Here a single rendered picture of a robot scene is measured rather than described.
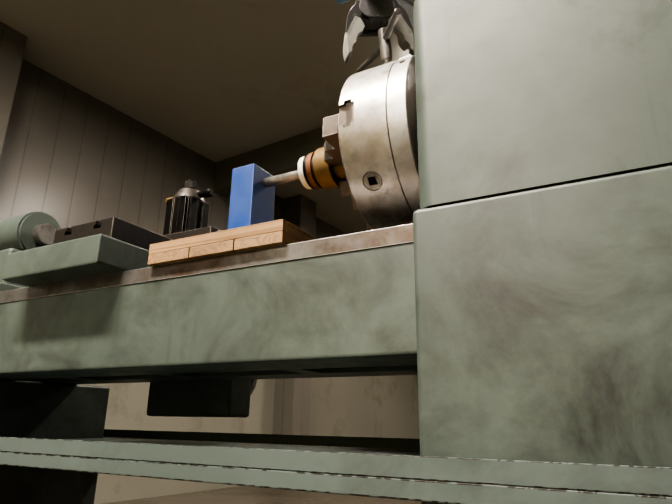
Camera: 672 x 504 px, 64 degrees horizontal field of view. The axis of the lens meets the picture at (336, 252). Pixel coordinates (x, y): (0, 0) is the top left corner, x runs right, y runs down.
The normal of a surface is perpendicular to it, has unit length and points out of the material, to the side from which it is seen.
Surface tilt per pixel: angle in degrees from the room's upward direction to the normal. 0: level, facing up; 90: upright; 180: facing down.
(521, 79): 90
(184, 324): 90
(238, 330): 90
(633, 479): 90
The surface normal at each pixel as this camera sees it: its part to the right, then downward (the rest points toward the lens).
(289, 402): -0.55, -0.26
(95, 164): 0.83, -0.15
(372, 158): -0.42, 0.25
